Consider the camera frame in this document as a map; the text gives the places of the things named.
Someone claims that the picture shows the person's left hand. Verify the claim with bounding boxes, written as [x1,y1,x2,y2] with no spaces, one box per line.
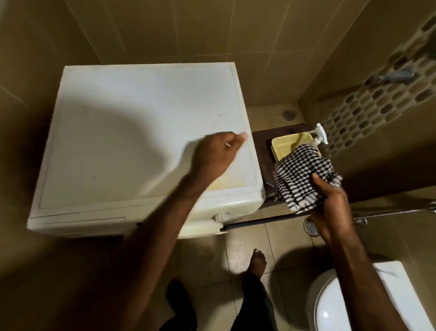
[189,131,248,187]

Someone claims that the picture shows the person's right hand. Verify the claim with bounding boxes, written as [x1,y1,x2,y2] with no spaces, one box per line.
[306,173,357,246]

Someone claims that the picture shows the checkered cloth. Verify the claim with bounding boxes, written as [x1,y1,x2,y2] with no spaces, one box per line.
[273,144,344,216]

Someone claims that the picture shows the white washing machine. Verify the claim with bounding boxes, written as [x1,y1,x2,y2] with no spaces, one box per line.
[27,62,267,239]

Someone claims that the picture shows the person's right forearm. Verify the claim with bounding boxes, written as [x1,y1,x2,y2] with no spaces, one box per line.
[327,231,409,331]

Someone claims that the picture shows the person's left forearm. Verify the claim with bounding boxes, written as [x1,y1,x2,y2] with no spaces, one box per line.
[51,170,218,331]

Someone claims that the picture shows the person's right foot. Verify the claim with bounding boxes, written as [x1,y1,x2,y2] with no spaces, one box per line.
[246,249,268,277]

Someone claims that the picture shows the person's foot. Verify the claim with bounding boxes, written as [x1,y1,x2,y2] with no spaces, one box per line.
[166,279,192,309]
[246,249,268,277]

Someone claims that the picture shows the person's black shorts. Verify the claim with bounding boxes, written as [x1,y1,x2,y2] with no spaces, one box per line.
[159,272,277,331]

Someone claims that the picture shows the person's left foot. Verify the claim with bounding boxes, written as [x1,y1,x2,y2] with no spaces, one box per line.
[166,279,192,309]

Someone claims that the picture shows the round metal floor drain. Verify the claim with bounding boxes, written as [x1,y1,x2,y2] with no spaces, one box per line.
[303,218,321,238]

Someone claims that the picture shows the cream plastic tray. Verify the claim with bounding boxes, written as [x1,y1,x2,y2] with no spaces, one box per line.
[271,133,323,163]

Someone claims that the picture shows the white spray bottle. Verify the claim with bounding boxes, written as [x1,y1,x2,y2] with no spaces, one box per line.
[312,122,330,148]

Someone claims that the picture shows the white toilet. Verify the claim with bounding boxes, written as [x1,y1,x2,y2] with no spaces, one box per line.
[305,261,427,331]

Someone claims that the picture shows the metal shower hose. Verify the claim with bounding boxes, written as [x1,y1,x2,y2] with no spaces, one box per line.
[353,201,436,226]

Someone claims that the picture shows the metal wall tap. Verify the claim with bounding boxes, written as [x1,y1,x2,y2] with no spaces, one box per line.
[374,69,417,85]

